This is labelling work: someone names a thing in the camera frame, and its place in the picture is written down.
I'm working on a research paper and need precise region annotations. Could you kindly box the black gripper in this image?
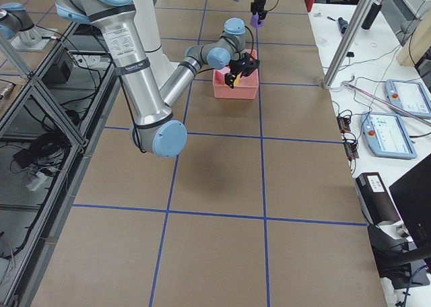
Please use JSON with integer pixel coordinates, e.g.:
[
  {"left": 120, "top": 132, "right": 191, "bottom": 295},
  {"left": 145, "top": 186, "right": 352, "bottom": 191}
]
[
  {"left": 224, "top": 60, "right": 249, "bottom": 89},
  {"left": 251, "top": 0, "right": 267, "bottom": 20}
]

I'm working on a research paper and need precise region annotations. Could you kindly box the purple foam block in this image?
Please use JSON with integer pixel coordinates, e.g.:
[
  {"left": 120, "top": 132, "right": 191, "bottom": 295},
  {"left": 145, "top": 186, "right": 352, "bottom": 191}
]
[{"left": 250, "top": 14, "right": 263, "bottom": 29}]

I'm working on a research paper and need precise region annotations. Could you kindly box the yellow foam block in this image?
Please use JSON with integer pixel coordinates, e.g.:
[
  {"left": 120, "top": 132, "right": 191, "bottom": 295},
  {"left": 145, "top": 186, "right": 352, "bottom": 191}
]
[{"left": 234, "top": 75, "right": 242, "bottom": 86}]

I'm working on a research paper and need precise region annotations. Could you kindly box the pink plastic bin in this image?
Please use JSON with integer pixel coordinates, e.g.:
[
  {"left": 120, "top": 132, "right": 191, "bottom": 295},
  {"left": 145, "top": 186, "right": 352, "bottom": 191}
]
[{"left": 212, "top": 67, "right": 259, "bottom": 100}]

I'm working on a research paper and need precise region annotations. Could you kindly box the black water bottle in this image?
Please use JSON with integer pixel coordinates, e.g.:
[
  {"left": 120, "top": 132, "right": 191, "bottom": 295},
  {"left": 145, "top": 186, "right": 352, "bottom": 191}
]
[{"left": 361, "top": 0, "right": 384, "bottom": 30}]

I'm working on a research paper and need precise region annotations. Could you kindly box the near blue teach pendant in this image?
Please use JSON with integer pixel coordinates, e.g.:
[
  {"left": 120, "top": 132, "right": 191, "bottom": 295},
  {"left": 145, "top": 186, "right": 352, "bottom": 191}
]
[{"left": 361, "top": 112, "right": 417, "bottom": 160}]

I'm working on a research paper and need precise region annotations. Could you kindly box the blue teach pendant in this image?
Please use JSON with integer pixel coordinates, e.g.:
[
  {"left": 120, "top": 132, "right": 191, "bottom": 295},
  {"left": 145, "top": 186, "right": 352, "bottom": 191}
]
[
  {"left": 385, "top": 79, "right": 430, "bottom": 118},
  {"left": 361, "top": 112, "right": 417, "bottom": 160}
]

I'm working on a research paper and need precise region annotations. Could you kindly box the far blue teach pendant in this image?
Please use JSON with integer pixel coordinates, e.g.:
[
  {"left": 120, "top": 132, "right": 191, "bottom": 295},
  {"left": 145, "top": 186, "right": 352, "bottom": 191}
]
[{"left": 385, "top": 79, "right": 430, "bottom": 118}]

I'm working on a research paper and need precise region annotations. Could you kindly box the black box white label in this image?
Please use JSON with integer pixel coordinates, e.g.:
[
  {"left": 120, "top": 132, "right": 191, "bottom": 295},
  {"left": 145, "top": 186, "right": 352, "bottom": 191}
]
[{"left": 355, "top": 172, "right": 401, "bottom": 226}]

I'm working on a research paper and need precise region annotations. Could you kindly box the black monitor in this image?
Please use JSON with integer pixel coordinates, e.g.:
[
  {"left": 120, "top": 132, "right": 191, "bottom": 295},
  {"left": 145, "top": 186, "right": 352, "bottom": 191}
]
[{"left": 389, "top": 155, "right": 430, "bottom": 247}]

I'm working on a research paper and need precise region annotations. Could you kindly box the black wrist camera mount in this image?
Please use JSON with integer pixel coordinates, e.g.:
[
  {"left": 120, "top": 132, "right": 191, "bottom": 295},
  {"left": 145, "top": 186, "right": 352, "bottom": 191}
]
[{"left": 241, "top": 53, "right": 260, "bottom": 77}]

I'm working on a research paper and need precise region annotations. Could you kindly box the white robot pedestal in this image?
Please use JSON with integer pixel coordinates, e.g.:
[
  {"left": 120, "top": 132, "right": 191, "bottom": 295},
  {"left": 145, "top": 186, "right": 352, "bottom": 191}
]
[{"left": 133, "top": 0, "right": 178, "bottom": 88}]

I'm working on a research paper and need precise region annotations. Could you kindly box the aluminium frame post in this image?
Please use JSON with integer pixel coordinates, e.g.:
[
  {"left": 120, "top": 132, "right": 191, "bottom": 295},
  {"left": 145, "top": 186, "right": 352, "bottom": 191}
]
[{"left": 321, "top": 0, "right": 374, "bottom": 90}]

